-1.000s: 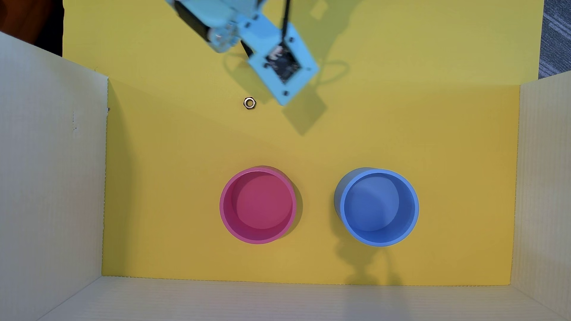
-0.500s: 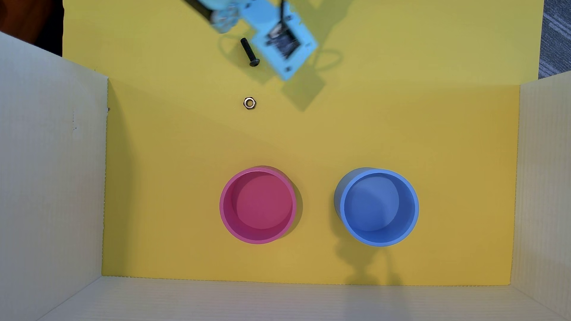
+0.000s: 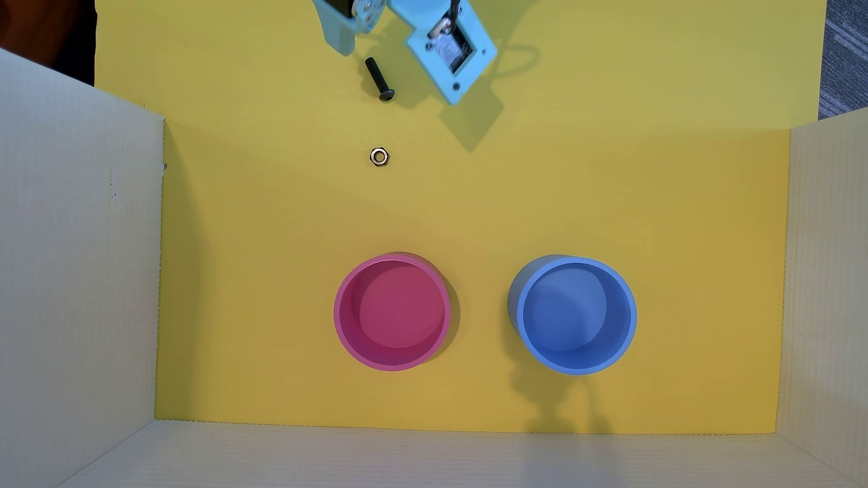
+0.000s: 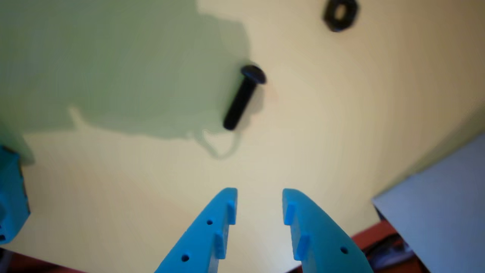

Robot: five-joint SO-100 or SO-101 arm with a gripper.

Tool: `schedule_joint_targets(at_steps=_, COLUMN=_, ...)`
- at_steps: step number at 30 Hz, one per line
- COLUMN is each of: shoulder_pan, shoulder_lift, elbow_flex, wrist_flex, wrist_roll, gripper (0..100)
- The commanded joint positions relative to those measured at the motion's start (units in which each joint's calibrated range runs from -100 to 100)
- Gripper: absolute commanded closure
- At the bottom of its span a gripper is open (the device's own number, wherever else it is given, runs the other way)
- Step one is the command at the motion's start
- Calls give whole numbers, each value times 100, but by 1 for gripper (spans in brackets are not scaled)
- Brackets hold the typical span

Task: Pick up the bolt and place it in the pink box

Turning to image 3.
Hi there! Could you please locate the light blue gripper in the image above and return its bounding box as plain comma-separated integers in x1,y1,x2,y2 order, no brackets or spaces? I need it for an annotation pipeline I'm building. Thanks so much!
312,0,387,56

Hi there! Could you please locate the black bolt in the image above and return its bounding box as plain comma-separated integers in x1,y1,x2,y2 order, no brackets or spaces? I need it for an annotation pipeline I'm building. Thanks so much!
365,57,396,103

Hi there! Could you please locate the white corrugated cardboard box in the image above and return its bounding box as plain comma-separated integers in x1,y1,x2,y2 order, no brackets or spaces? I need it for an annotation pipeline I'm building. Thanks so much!
0,47,868,488

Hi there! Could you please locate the yellow paper sheet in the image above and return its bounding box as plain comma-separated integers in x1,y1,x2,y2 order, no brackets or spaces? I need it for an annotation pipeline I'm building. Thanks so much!
95,0,828,435

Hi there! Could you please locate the pink round cup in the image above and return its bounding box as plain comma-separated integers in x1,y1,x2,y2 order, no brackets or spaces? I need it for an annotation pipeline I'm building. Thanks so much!
333,252,454,372

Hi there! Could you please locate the dark brown furniture corner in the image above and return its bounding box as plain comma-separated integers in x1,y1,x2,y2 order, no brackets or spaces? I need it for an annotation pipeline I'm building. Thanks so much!
0,0,98,86

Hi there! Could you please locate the blue round cup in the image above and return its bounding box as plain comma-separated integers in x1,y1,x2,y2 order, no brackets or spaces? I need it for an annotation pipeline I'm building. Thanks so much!
507,255,638,376

